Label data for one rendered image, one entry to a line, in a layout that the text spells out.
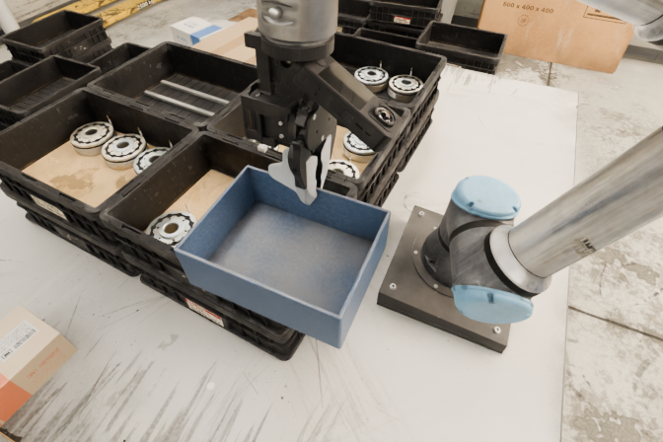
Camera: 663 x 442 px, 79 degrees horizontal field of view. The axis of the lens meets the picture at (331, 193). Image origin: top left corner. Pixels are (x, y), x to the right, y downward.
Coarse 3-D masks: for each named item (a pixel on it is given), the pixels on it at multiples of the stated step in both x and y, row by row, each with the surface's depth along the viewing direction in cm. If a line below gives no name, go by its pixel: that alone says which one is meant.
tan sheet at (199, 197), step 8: (208, 176) 96; (216, 176) 96; (224, 176) 96; (200, 184) 94; (208, 184) 94; (216, 184) 94; (224, 184) 94; (192, 192) 92; (200, 192) 92; (208, 192) 92; (216, 192) 92; (184, 200) 90; (192, 200) 90; (200, 200) 90; (208, 200) 90; (168, 208) 89; (176, 208) 89; (184, 208) 89; (192, 208) 89; (200, 208) 89; (208, 208) 89; (200, 216) 87; (144, 232) 84
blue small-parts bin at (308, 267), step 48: (240, 192) 53; (288, 192) 53; (192, 240) 46; (240, 240) 53; (288, 240) 53; (336, 240) 53; (384, 240) 49; (240, 288) 43; (288, 288) 48; (336, 288) 48; (336, 336) 41
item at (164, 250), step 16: (192, 144) 89; (240, 144) 89; (272, 160) 85; (144, 176) 82; (128, 192) 79; (352, 192) 78; (112, 208) 76; (112, 224) 73; (144, 240) 70; (176, 256) 68
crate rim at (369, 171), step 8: (240, 104) 100; (392, 104) 100; (224, 112) 97; (408, 112) 97; (216, 120) 95; (408, 120) 98; (208, 128) 93; (224, 136) 91; (232, 136) 91; (248, 144) 89; (256, 144) 89; (392, 144) 91; (272, 152) 87; (280, 152) 87; (376, 152) 87; (384, 152) 87; (376, 160) 85; (368, 168) 83; (376, 168) 86; (336, 176) 82; (344, 176) 82; (360, 176) 82; (368, 176) 82; (360, 184) 81
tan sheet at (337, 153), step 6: (336, 126) 110; (336, 132) 108; (342, 132) 108; (336, 138) 106; (342, 138) 106; (336, 144) 104; (342, 144) 104; (282, 150) 103; (336, 150) 103; (342, 150) 103; (336, 156) 101; (342, 156) 101; (354, 162) 100; (360, 168) 98; (360, 174) 97
